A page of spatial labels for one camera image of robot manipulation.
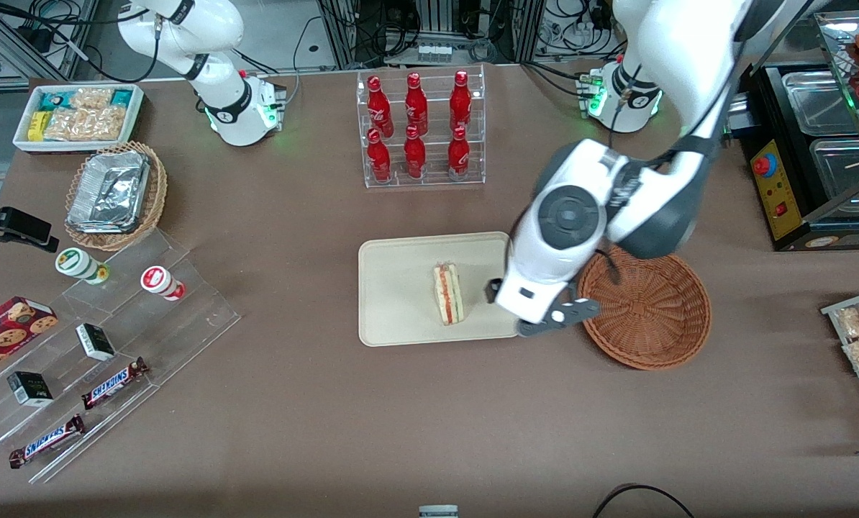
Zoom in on triangular sandwich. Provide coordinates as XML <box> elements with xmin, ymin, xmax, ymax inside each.
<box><xmin>433</xmin><ymin>263</ymin><xmax>465</xmax><ymax>326</ymax></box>

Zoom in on beige plastic tray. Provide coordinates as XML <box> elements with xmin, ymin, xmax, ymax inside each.
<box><xmin>358</xmin><ymin>231</ymin><xmax>524</xmax><ymax>347</ymax></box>

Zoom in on brown wicker basket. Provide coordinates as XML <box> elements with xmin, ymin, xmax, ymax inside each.
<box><xmin>577</xmin><ymin>247</ymin><xmax>712</xmax><ymax>371</ymax></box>

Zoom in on light wicker basket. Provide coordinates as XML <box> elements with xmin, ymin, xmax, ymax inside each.
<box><xmin>64</xmin><ymin>141</ymin><xmax>168</xmax><ymax>252</ymax></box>

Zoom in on clear acrylic bottle rack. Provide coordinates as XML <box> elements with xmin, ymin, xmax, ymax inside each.
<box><xmin>356</xmin><ymin>64</ymin><xmax>486</xmax><ymax>189</ymax></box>

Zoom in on red cola bottle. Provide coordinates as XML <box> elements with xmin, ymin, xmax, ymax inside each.
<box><xmin>450</xmin><ymin>70</ymin><xmax>473</xmax><ymax>132</ymax></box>
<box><xmin>367</xmin><ymin>129</ymin><xmax>392</xmax><ymax>183</ymax></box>
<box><xmin>404</xmin><ymin>125</ymin><xmax>427</xmax><ymax>179</ymax></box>
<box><xmin>405</xmin><ymin>73</ymin><xmax>429</xmax><ymax>136</ymax></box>
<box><xmin>447</xmin><ymin>125</ymin><xmax>471</xmax><ymax>181</ymax></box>
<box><xmin>367</xmin><ymin>76</ymin><xmax>394</xmax><ymax>139</ymax></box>

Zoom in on black food warmer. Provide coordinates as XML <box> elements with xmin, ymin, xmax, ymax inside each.
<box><xmin>723</xmin><ymin>11</ymin><xmax>859</xmax><ymax>253</ymax></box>

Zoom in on clear acrylic stepped display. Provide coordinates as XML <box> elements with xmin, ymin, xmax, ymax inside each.
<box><xmin>0</xmin><ymin>229</ymin><xmax>242</xmax><ymax>484</ymax></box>

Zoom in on red lidded snack cup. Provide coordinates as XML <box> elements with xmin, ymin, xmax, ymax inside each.
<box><xmin>140</xmin><ymin>265</ymin><xmax>186</xmax><ymax>301</ymax></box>

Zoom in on steel warmer pan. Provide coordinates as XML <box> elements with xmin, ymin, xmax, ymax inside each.
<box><xmin>781</xmin><ymin>70</ymin><xmax>859</xmax><ymax>137</ymax></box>
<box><xmin>809</xmin><ymin>137</ymin><xmax>859</xmax><ymax>217</ymax></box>

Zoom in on brown Snickers bar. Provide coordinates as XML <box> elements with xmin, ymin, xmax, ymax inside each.
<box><xmin>9</xmin><ymin>414</ymin><xmax>86</xmax><ymax>469</ymax></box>
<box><xmin>81</xmin><ymin>357</ymin><xmax>149</xmax><ymax>411</ymax></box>

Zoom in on aluminium foil container stack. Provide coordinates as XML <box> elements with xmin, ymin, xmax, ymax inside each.
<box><xmin>66</xmin><ymin>150</ymin><xmax>150</xmax><ymax>235</ymax></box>

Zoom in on small black box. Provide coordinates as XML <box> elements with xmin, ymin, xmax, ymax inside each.
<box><xmin>7</xmin><ymin>371</ymin><xmax>54</xmax><ymax>407</ymax></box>
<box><xmin>76</xmin><ymin>323</ymin><xmax>117</xmax><ymax>362</ymax></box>

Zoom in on green lidded snack cup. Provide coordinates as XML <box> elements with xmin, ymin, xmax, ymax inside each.
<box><xmin>55</xmin><ymin>247</ymin><xmax>110</xmax><ymax>285</ymax></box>

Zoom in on clear bag of nuts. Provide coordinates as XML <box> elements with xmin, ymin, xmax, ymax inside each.
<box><xmin>44</xmin><ymin>106</ymin><xmax>129</xmax><ymax>142</ymax></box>
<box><xmin>70</xmin><ymin>87</ymin><xmax>115</xmax><ymax>110</ymax></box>

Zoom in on red cookie box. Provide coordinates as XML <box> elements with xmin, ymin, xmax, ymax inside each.
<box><xmin>0</xmin><ymin>296</ymin><xmax>60</xmax><ymax>382</ymax></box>

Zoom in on white snack bin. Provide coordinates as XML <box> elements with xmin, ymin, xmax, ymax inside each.
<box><xmin>12</xmin><ymin>83</ymin><xmax>145</xmax><ymax>155</ymax></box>

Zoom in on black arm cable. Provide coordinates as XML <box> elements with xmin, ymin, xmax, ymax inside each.
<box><xmin>594</xmin><ymin>250</ymin><xmax>621</xmax><ymax>285</ymax></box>

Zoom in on black floor cable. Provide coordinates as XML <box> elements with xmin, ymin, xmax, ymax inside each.
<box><xmin>591</xmin><ymin>484</ymin><xmax>696</xmax><ymax>518</ymax></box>

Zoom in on metal wire rack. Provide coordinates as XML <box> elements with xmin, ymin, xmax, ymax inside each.
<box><xmin>822</xmin><ymin>286</ymin><xmax>859</xmax><ymax>440</ymax></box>

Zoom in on black camera clamp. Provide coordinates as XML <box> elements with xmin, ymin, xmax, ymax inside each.
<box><xmin>0</xmin><ymin>193</ymin><xmax>60</xmax><ymax>253</ymax></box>

